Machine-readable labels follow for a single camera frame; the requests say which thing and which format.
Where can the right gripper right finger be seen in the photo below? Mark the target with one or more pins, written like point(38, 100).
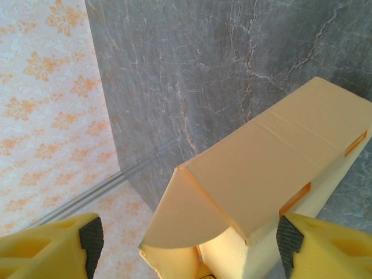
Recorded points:
point(328, 253)

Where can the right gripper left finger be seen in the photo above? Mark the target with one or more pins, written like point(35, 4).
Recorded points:
point(43, 253)

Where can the orange paper box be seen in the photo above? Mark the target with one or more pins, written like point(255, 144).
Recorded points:
point(261, 162)

